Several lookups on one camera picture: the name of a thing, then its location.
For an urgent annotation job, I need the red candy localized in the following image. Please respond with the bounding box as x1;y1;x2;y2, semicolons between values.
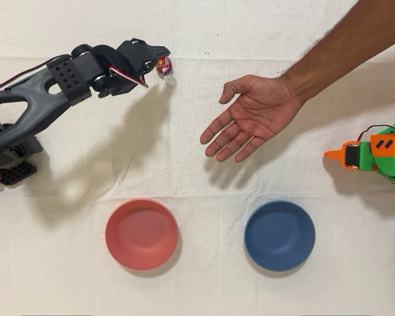
154;56;177;86

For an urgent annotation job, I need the orange arm servo cable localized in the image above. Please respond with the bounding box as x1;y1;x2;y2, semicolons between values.
357;124;395;145

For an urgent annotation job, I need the white tablecloth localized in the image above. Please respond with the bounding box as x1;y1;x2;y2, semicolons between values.
0;0;395;316

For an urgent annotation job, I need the person's bare forearm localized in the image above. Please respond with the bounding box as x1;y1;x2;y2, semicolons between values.
278;0;395;103

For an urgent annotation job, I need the person's bare hand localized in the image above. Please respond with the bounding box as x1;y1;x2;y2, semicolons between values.
199;74;305;163

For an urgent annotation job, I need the black gripper servo cable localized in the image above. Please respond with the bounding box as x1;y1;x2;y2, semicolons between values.
108;65;149;89

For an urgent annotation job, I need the blue bowl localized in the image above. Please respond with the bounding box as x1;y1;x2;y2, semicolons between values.
243;199;317;273

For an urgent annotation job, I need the black arm servo cable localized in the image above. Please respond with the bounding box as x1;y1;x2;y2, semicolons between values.
0;55;70;96

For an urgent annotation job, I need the pink bowl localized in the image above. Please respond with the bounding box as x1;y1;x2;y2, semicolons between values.
104;197;180;271

